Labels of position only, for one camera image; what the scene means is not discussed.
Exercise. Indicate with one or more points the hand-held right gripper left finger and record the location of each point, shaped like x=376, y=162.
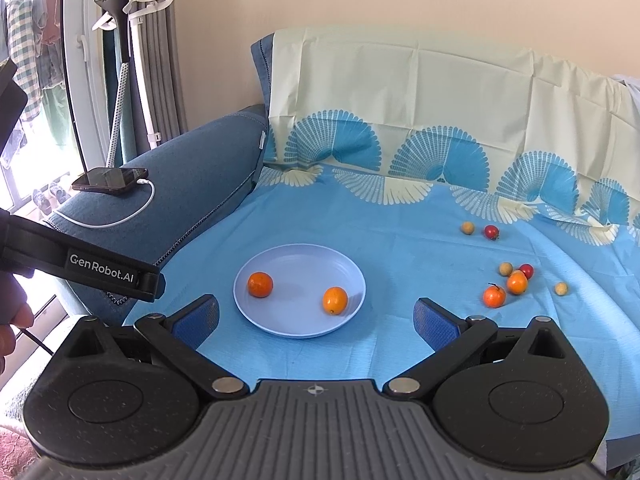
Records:
x=197, y=320

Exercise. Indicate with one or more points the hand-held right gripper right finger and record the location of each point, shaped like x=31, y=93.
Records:
x=435, y=322

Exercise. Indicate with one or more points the orange with stem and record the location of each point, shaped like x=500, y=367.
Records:
x=494, y=296

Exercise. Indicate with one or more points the tan longan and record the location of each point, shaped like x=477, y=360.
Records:
x=467, y=228
x=506, y=268
x=561, y=288

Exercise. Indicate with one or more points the round orange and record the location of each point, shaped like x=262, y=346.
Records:
x=260, y=284
x=517, y=283

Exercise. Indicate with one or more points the light blue plate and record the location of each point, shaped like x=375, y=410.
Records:
x=300, y=270

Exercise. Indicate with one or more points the person's left hand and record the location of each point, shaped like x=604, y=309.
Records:
x=12, y=315

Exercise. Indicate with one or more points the grey shoes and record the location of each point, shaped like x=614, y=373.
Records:
x=47, y=197

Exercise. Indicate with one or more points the blue fan-print sheet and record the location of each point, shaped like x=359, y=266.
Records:
x=390, y=240

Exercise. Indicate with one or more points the black smartphone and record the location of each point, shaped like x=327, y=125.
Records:
x=110, y=178

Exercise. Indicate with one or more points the oval orange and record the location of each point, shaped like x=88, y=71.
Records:
x=334, y=300

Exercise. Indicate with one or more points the red cherry tomato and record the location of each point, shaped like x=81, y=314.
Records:
x=491, y=232
x=527, y=270

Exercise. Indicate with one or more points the blue sofa armrest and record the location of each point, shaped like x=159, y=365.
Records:
x=200, y=185

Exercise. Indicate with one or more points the green hanging garment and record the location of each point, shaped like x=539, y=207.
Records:
x=56, y=115

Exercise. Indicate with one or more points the black flat object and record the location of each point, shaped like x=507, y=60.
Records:
x=10, y=95

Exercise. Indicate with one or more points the pink cloth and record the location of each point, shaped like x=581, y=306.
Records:
x=15, y=452

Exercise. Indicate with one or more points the checked hanging shirt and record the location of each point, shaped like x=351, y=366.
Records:
x=25, y=35

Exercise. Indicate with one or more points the pink hanging garment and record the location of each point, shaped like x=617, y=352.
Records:
x=50, y=10

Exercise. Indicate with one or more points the pale white cloth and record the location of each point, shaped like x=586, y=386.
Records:
x=627, y=82

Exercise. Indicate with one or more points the white door frame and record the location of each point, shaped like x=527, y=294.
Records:
x=85, y=85

